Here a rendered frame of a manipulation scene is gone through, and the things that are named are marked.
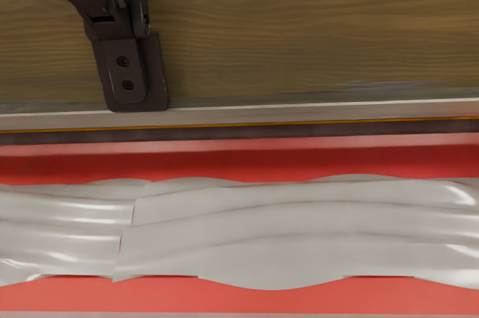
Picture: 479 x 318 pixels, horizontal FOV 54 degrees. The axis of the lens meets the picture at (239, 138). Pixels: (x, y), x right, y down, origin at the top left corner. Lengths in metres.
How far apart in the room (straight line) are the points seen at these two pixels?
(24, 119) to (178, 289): 0.13
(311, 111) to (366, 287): 0.09
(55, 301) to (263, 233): 0.09
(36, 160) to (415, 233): 0.22
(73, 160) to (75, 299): 0.11
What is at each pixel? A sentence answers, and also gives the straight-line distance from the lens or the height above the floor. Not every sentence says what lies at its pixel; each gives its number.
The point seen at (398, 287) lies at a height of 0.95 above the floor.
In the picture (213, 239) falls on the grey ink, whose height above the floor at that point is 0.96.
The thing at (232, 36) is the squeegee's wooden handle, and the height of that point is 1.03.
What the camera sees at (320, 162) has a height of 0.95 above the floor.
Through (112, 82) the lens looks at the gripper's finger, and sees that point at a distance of 0.23.
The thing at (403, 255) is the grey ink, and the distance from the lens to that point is 0.21.
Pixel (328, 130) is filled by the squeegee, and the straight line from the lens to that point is 0.27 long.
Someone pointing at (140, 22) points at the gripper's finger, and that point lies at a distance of 0.22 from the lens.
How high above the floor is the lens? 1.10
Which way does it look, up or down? 31 degrees down
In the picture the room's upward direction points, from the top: 5 degrees counter-clockwise
